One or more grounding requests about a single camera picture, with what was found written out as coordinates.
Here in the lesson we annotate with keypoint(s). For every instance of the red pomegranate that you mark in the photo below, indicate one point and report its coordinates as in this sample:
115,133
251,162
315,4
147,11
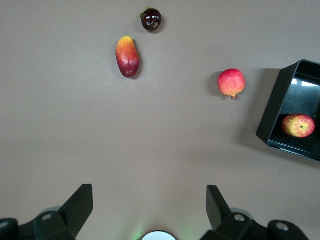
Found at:
231,82

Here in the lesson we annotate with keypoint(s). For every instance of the black plastic box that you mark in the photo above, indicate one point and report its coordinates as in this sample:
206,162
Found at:
271,107

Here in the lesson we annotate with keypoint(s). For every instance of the red orange mango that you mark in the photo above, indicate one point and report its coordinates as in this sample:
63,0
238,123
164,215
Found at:
127,58

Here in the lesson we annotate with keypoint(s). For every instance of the dark purple mangosteen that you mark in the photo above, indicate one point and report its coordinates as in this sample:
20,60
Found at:
151,21

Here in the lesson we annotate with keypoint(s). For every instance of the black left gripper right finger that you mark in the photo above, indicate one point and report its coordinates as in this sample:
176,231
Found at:
220,215

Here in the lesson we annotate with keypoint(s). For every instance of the red yellow striped apple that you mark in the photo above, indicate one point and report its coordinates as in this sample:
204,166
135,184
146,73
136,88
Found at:
298,126

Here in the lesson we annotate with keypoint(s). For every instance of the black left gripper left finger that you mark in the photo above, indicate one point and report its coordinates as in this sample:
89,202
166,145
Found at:
75,212

